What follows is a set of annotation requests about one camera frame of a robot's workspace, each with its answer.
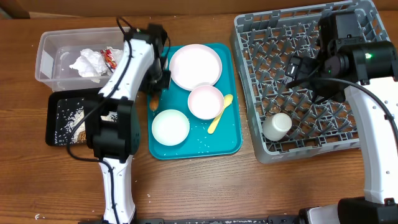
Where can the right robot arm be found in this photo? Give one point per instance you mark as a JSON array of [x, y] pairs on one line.
[[363, 73]]

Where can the white napkin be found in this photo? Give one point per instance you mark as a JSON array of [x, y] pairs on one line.
[[90, 63]]

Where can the small white plate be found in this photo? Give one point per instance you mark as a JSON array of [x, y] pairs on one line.
[[170, 127]]

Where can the large white plate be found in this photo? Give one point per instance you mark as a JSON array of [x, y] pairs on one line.
[[194, 65]]

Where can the red snack wrapper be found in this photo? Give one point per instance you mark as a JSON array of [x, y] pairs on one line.
[[109, 59]]

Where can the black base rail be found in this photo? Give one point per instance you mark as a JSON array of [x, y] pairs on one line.
[[211, 221]]

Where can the grey dishwasher rack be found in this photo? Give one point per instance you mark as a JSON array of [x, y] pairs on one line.
[[263, 43]]

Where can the white cup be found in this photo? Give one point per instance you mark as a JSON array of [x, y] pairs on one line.
[[277, 126]]

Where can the clear plastic bin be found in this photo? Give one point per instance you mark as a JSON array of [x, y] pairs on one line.
[[59, 49]]

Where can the yellow plastic spoon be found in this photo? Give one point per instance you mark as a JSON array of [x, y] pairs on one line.
[[227, 101]]

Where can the pile of white rice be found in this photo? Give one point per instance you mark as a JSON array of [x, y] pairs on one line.
[[69, 113]]

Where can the black tray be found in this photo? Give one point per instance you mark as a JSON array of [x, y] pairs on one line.
[[51, 124]]

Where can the pink bowl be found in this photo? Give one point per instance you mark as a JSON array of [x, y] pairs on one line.
[[205, 102]]

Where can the brown food chunk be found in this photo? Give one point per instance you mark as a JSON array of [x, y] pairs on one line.
[[81, 137]]

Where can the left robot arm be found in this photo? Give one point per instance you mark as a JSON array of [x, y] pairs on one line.
[[141, 48]]

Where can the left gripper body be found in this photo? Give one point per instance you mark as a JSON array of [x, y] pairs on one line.
[[156, 81]]

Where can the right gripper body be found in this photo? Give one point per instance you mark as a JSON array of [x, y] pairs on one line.
[[305, 71]]

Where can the orange carrot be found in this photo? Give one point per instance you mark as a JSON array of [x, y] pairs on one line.
[[154, 102]]

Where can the teal serving tray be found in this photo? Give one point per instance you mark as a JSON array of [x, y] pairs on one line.
[[227, 138]]

